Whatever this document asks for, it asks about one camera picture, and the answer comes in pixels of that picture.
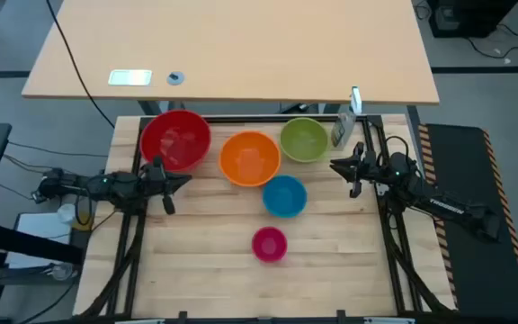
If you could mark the black computer tower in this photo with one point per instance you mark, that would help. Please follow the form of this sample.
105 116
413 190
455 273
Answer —
470 18

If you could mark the clear spray bottle green label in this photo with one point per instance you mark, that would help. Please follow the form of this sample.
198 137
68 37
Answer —
342 130

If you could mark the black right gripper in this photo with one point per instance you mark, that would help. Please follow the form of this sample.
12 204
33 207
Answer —
366 167

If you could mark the light wooden desk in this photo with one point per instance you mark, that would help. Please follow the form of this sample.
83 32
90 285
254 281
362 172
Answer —
241 45

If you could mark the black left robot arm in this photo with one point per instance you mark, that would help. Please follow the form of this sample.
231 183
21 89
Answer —
117 186

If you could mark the white box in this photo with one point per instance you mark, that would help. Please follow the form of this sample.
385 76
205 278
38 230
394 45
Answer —
38 227

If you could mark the clear plastic cup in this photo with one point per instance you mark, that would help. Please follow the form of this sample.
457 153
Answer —
66 213

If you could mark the blue bowl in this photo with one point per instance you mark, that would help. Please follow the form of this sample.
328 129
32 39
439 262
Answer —
284 196

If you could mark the large red bowl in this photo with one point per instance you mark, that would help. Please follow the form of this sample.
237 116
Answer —
175 140

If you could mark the orange bowl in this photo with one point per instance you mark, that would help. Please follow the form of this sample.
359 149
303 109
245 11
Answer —
249 158

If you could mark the small pink bowl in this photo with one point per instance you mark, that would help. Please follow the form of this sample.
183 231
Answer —
269 245

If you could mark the black metal beam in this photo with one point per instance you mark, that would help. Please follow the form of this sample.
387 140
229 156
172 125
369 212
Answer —
20 240

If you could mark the black hazard-striped mat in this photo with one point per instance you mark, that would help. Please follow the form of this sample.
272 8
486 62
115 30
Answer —
479 279

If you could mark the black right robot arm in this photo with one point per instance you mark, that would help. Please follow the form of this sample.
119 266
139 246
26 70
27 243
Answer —
448 208

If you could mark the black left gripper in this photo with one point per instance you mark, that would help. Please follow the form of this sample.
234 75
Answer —
156 181

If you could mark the green bowl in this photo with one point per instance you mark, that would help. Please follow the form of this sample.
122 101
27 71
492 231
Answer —
304 139

